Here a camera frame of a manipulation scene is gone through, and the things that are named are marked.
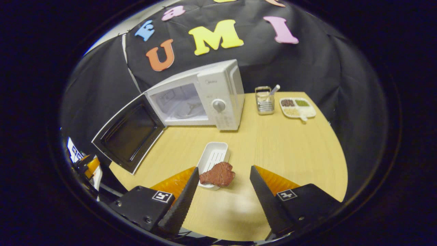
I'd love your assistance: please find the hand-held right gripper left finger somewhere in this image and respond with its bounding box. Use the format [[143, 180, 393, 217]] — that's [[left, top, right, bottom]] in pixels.
[[109, 166, 200, 235]]

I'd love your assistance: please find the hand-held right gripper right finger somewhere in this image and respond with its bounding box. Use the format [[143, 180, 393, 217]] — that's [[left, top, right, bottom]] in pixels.
[[249, 165, 343, 241]]

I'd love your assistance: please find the red meat slice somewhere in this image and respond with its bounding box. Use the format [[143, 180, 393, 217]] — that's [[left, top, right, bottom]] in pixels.
[[199, 162, 236, 187]]

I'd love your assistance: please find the white microwave oven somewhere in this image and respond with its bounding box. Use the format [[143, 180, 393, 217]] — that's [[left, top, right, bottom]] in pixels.
[[91, 59, 245, 175]]

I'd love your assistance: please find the white paper sheet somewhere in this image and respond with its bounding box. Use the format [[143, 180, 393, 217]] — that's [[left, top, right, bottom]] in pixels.
[[67, 137, 84, 163]]

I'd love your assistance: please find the white rectangular tray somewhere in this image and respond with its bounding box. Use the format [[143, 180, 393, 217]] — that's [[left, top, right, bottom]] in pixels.
[[197, 142, 230, 191]]

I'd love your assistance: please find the divided plate with beans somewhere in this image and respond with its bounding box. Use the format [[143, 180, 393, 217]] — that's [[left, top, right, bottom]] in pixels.
[[279, 97, 316, 122]]

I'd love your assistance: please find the metal utensil holder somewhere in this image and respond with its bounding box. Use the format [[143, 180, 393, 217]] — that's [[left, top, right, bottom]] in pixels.
[[255, 86, 275, 115]]

